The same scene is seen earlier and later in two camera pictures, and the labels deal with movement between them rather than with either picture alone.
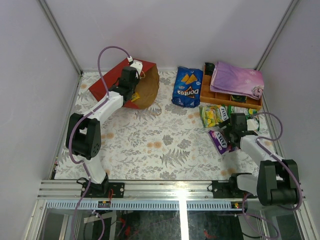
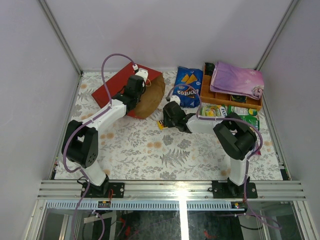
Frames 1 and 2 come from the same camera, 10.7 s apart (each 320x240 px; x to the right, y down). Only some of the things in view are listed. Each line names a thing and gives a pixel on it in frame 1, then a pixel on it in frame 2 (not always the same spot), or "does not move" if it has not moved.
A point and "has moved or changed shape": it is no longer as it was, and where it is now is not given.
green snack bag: x=248 y=112 does not move
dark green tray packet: x=238 y=98 does not move
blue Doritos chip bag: x=187 y=87 does not move
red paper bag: x=147 y=89 has moved or changed shape
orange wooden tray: x=209 y=96 does not move
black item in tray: x=209 y=68 does not move
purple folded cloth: x=227 y=78 does not move
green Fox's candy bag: x=213 y=114 does not move
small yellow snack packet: x=135 y=96 has moved or changed shape
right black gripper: x=227 y=129 -> x=167 y=123
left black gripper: x=136 y=81 -> x=139 y=85
